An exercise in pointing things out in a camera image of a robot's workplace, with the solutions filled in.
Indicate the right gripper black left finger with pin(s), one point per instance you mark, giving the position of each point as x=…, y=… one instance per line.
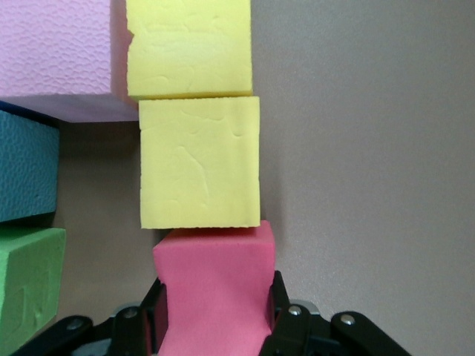
x=130, y=330

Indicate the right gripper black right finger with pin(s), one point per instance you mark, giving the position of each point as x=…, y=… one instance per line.
x=297, y=330

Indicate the red foam block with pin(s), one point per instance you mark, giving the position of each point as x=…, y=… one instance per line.
x=215, y=267

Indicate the green foam block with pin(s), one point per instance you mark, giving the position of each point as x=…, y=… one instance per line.
x=26, y=282

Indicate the cyan foam block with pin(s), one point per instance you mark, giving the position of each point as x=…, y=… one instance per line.
x=26, y=167

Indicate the notched yellow foam block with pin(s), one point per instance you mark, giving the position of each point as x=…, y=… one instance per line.
x=189, y=48

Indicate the pink foam block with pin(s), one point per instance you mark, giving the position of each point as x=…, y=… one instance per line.
x=55, y=48

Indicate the brown table cover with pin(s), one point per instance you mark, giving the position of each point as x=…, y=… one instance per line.
x=371, y=148

